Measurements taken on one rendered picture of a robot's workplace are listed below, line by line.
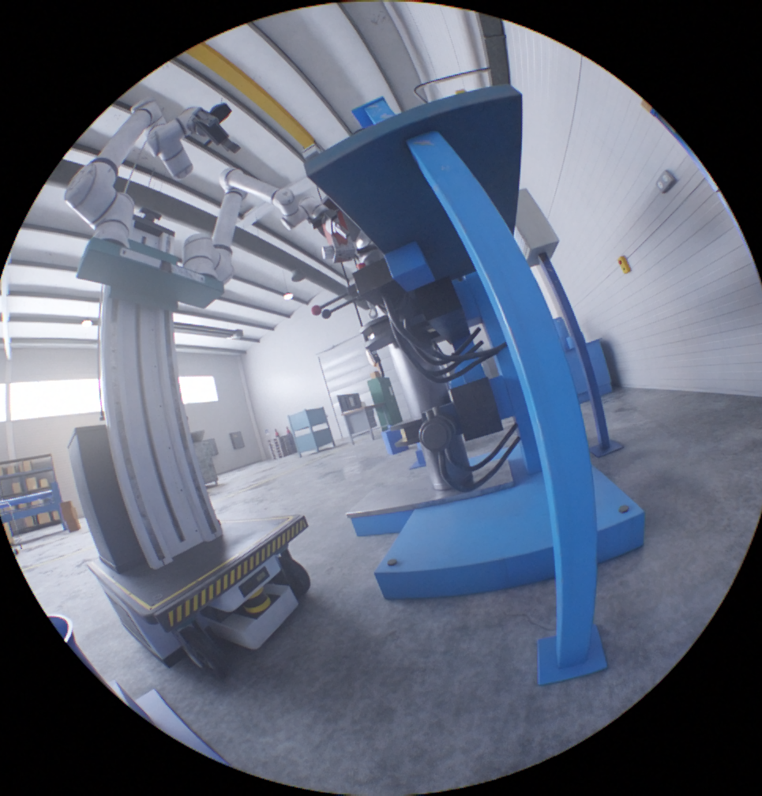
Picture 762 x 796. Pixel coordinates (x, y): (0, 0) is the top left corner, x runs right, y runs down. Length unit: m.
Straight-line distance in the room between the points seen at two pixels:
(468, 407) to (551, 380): 0.68
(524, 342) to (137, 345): 1.22
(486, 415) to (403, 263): 0.59
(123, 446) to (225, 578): 0.53
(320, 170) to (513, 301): 0.38
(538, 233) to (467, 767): 1.94
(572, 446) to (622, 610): 0.52
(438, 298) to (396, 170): 0.62
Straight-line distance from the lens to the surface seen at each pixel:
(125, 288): 1.21
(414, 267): 0.76
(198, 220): 6.73
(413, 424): 1.15
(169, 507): 1.12
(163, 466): 1.13
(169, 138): 1.12
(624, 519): 0.87
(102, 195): 1.17
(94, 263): 1.10
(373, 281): 0.80
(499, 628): 0.78
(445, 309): 1.06
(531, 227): 1.70
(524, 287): 0.36
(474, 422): 1.01
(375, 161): 0.55
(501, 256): 0.37
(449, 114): 0.54
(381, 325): 1.23
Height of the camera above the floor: 0.59
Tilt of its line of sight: 3 degrees up
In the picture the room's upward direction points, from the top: 17 degrees counter-clockwise
